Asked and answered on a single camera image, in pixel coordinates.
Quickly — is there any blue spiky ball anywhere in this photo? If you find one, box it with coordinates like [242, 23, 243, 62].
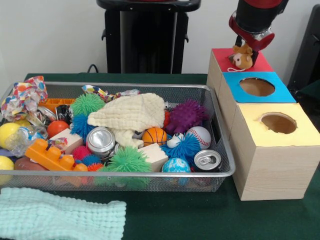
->
[161, 132, 202, 166]

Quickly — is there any clear mesh bin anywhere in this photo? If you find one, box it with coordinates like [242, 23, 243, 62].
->
[0, 80, 237, 192]

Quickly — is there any purple spiky ball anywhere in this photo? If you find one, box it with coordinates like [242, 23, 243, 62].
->
[165, 98, 208, 135]

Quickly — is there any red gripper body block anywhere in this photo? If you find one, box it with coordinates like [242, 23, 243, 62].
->
[229, 12, 276, 53]

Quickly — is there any small green spiky ball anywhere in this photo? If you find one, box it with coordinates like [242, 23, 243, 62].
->
[70, 93, 106, 117]

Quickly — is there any small globe ball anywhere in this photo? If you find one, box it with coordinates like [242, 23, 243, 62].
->
[161, 157, 191, 174]

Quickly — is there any wooden box with three holes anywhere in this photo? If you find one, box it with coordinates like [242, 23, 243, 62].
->
[207, 47, 320, 201]

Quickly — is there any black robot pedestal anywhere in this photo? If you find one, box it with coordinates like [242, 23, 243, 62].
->
[96, 0, 202, 75]

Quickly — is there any cream yellow muslin cloth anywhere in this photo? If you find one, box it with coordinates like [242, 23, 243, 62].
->
[87, 93, 167, 149]

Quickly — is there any white baseball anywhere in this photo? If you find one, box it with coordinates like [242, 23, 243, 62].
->
[186, 125, 212, 150]

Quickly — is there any silver can with pull tab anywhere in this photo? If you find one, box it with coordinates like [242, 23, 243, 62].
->
[194, 149, 222, 172]

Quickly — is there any mint green muslin cloth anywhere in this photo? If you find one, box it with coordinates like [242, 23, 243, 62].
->
[0, 187, 127, 240]

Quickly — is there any black chair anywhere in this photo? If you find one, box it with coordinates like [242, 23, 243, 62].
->
[287, 4, 320, 98]

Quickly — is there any large green spiky ball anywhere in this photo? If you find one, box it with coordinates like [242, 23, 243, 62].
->
[102, 146, 152, 175]

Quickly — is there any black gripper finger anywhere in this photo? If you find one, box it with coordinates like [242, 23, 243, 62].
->
[251, 48, 262, 68]
[235, 35, 245, 51]

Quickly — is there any dark green table cloth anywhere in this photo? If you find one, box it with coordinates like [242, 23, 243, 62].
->
[0, 72, 320, 240]

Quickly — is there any brown teddy bear plush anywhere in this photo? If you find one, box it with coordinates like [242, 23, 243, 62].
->
[228, 44, 255, 72]

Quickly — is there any small orange basketball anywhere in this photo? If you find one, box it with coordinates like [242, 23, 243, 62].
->
[142, 126, 168, 147]

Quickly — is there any black cable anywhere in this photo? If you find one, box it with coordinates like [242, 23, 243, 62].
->
[87, 63, 101, 75]

